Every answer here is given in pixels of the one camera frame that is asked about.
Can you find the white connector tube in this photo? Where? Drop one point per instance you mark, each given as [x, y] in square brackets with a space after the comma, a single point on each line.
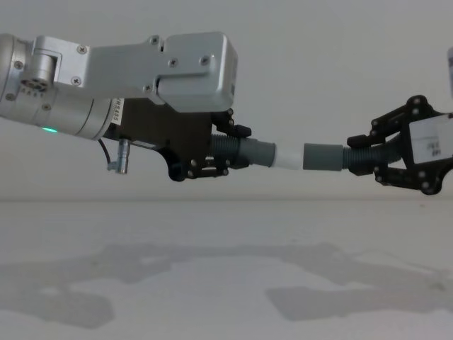
[289, 157]

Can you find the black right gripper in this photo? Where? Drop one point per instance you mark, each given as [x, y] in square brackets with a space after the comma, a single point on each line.
[430, 141]

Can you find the white table cloth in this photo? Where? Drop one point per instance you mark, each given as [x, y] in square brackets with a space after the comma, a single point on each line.
[226, 269]

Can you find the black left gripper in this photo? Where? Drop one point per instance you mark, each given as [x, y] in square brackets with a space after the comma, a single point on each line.
[166, 131]

